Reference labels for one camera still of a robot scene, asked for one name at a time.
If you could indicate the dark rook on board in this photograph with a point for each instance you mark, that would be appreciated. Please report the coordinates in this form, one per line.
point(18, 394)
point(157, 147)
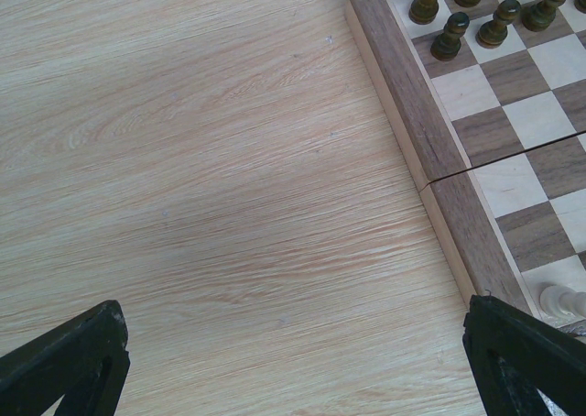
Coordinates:
point(423, 12)

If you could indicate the light rook on board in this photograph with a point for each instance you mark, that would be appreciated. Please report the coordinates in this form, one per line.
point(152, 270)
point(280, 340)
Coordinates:
point(562, 302)

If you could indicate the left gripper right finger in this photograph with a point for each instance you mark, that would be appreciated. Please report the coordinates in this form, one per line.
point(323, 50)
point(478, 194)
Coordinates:
point(515, 359)

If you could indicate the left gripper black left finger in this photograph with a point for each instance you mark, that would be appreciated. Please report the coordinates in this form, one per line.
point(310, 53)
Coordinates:
point(81, 364)

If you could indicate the dark pawn on board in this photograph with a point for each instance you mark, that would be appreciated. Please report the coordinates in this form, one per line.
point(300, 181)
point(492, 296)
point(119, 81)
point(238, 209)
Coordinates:
point(494, 32)
point(538, 17)
point(447, 44)

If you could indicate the wooden chess board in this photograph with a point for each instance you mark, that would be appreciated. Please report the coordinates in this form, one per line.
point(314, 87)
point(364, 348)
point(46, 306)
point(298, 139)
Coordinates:
point(494, 140)

